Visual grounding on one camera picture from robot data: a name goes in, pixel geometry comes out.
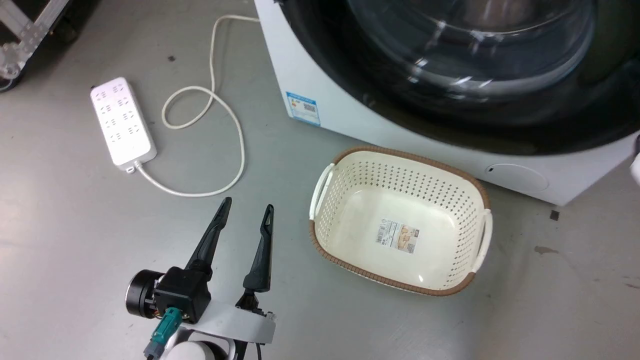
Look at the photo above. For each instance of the paper label in basket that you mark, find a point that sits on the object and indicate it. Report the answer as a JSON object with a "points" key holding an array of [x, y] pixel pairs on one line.
{"points": [[398, 237]]}

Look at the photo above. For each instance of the white washing machine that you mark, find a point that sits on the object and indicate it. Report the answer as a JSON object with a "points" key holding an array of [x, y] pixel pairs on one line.
{"points": [[320, 75]]}

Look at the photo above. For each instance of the small black floor tag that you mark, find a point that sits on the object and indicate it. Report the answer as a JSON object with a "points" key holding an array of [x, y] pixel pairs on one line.
{"points": [[554, 215]]}

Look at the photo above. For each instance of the white power strip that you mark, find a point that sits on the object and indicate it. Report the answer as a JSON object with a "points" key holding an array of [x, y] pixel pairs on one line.
{"points": [[121, 122]]}

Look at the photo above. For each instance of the round white filter cover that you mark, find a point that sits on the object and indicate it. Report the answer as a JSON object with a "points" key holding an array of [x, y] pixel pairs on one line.
{"points": [[517, 176]]}

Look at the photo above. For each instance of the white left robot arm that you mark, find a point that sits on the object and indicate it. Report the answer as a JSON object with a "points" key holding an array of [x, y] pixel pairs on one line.
{"points": [[200, 351]]}

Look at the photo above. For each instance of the dark glass washing machine door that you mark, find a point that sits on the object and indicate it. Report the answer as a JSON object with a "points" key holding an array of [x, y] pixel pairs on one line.
{"points": [[450, 65]]}

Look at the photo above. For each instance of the blue energy label sticker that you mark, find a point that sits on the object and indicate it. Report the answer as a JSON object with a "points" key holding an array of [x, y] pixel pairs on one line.
{"points": [[303, 108]]}

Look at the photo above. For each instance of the cream laundry basket brown rim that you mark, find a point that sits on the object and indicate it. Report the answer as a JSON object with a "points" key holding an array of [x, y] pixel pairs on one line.
{"points": [[400, 220]]}

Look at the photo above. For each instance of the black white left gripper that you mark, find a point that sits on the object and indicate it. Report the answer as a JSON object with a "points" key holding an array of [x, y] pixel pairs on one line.
{"points": [[180, 295]]}

